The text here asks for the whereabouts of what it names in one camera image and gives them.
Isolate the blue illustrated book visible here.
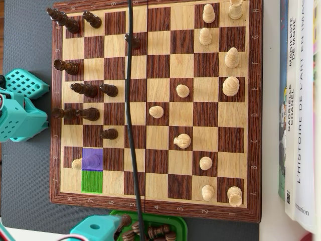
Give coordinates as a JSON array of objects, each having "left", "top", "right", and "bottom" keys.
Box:
[{"left": 277, "top": 0, "right": 289, "bottom": 201}]

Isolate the dark wooden knight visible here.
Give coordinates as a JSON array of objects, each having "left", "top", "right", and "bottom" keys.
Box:
[{"left": 76, "top": 107, "right": 101, "bottom": 122}]

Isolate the light wooden knight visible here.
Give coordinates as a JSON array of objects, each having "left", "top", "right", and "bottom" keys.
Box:
[{"left": 173, "top": 133, "right": 192, "bottom": 150}]

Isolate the dark wooden pawn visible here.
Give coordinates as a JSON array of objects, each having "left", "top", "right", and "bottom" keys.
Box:
[
  {"left": 99, "top": 83, "right": 119, "bottom": 98},
  {"left": 83, "top": 11, "right": 103, "bottom": 29},
  {"left": 119, "top": 214, "right": 133, "bottom": 227},
  {"left": 124, "top": 33, "right": 141, "bottom": 50},
  {"left": 100, "top": 128, "right": 119, "bottom": 141}
]

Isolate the dark wooden rook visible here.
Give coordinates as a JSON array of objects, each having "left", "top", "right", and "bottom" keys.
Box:
[
  {"left": 52, "top": 107, "right": 82, "bottom": 120},
  {"left": 53, "top": 59, "right": 81, "bottom": 76}
]

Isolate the light wooden queen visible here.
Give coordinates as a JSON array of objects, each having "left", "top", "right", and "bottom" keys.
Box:
[{"left": 71, "top": 154, "right": 101, "bottom": 170}]

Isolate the red white servo wire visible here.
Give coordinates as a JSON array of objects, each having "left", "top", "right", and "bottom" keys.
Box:
[
  {"left": 57, "top": 233, "right": 85, "bottom": 241},
  {"left": 0, "top": 222, "right": 12, "bottom": 241}
]

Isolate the white art history book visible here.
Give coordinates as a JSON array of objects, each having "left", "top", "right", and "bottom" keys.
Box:
[{"left": 294, "top": 0, "right": 317, "bottom": 234}]

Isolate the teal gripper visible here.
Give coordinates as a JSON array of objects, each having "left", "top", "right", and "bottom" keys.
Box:
[{"left": 70, "top": 215, "right": 125, "bottom": 241}]

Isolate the dark wooden queen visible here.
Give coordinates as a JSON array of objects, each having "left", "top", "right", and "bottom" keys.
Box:
[{"left": 70, "top": 82, "right": 99, "bottom": 98}]

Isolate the wooden chessboard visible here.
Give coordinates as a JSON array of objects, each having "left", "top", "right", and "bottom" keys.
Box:
[{"left": 49, "top": 0, "right": 263, "bottom": 224}]

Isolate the dark wooden king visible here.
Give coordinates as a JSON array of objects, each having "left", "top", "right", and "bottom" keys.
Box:
[{"left": 46, "top": 7, "right": 81, "bottom": 35}]

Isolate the clear jug with red liquid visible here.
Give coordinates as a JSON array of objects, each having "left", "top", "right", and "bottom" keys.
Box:
[{"left": 298, "top": 232, "right": 321, "bottom": 241}]

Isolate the light wooden rook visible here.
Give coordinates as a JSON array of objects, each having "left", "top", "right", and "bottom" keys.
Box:
[
  {"left": 226, "top": 186, "right": 244, "bottom": 208},
  {"left": 228, "top": 0, "right": 244, "bottom": 21}
]

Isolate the light wooden bishop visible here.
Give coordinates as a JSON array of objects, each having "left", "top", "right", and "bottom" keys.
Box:
[{"left": 224, "top": 47, "right": 240, "bottom": 69}]

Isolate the black cable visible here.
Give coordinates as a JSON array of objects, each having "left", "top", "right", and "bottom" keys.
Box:
[{"left": 124, "top": 0, "right": 147, "bottom": 241}]

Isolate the light wooden pawn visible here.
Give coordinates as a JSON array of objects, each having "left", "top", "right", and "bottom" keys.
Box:
[
  {"left": 201, "top": 184, "right": 215, "bottom": 202},
  {"left": 199, "top": 156, "right": 214, "bottom": 171},
  {"left": 148, "top": 105, "right": 165, "bottom": 119},
  {"left": 199, "top": 27, "right": 213, "bottom": 46},
  {"left": 202, "top": 4, "right": 217, "bottom": 24},
  {"left": 176, "top": 84, "right": 191, "bottom": 99}
]

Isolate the white Gabrielle Chanel book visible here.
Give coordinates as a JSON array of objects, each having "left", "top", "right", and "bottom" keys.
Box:
[{"left": 284, "top": 0, "right": 301, "bottom": 221}]

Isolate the grey table mat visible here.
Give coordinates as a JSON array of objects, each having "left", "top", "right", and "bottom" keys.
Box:
[{"left": 0, "top": 0, "right": 261, "bottom": 241}]

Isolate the green plastic container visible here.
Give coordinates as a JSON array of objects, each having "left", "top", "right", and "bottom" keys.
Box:
[{"left": 109, "top": 209, "right": 188, "bottom": 241}]

